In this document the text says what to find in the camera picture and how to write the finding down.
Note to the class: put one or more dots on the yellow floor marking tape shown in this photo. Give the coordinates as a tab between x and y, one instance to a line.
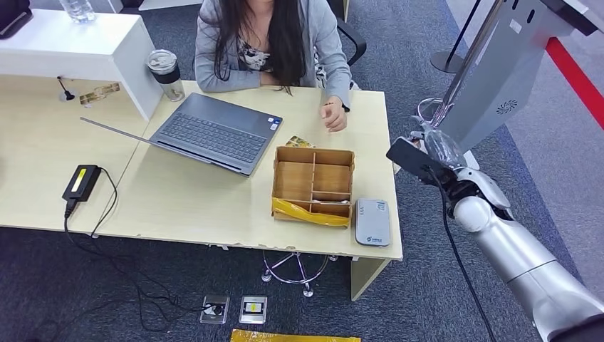
292	337

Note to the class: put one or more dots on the chrome stool base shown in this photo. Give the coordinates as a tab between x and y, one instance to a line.
308	291

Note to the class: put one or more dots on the white card stack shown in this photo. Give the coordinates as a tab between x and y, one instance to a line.
337	202

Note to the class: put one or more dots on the clear water bottle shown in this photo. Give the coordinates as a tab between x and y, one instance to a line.
78	9

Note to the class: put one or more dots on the metal floor socket with plug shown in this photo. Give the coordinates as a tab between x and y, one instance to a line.
210	316

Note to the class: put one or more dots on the person's right forearm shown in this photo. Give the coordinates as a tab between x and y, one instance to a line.
226	81

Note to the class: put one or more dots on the person's right hand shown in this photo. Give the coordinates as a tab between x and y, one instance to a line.
268	79

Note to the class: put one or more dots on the grey kiosk stand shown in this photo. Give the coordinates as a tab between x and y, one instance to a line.
500	71

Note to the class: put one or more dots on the person's left forearm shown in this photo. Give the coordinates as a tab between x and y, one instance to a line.
340	87

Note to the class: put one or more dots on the white raised counter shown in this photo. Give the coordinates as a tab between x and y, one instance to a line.
71	47

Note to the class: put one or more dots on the black stanchion post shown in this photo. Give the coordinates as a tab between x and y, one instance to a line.
446	61

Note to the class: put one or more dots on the yellow patterned card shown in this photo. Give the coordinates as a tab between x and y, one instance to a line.
88	99
298	141
109	88

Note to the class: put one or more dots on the metal floor socket yellow label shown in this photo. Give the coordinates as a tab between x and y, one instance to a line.
253	309

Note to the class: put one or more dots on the black flat device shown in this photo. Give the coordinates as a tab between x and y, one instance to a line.
12	14

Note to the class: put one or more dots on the grey white card reader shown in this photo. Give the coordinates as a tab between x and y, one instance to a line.
373	224

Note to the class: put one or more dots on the black power adapter yellow label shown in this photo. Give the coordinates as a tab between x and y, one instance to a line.
82	181

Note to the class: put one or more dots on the person's left hand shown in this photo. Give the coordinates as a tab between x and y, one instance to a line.
334	115

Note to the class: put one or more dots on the red barrier belt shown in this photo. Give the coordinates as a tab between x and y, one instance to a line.
575	78

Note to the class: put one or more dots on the person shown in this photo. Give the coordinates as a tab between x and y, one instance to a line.
325	28

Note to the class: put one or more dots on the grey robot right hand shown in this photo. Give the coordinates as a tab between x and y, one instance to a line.
443	146

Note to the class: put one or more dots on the grey open laptop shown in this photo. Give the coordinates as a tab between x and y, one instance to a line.
212	134

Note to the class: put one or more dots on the clear tumbler black band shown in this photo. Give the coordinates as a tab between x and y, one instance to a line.
167	75

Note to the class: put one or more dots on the black office chair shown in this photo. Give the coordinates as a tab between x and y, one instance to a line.
356	40

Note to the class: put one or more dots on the wooden compartment box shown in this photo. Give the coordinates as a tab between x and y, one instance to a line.
292	181

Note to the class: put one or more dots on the light wood desk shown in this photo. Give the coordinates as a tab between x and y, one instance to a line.
33	156
365	278

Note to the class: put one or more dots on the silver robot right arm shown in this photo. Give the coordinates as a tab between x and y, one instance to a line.
519	264

